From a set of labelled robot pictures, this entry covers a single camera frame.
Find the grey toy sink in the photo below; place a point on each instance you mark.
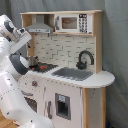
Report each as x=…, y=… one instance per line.
x=73, y=74

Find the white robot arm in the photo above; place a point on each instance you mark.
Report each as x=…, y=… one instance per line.
x=12, y=66

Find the white oven door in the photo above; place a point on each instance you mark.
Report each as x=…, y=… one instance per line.
x=34, y=100

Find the black toy faucet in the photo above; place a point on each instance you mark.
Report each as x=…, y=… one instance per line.
x=82, y=65

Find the grey range hood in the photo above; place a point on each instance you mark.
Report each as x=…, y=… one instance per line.
x=40, y=26

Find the grey backdrop curtain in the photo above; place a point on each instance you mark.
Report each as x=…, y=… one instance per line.
x=114, y=42

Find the toy microwave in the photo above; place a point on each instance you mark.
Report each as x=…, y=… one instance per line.
x=73, y=23

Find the wooden toy kitchen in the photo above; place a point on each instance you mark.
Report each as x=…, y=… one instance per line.
x=62, y=49

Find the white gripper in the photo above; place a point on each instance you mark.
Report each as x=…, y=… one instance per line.
x=23, y=39

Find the right red stove knob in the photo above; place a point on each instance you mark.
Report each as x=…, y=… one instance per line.
x=34, y=83

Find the white cabinet door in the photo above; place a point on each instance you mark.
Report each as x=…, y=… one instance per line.
x=63, y=105

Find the small silver toy pot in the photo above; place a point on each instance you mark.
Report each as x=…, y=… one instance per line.
x=32, y=60

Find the black toy stovetop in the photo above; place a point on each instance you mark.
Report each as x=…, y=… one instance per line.
x=42, y=67

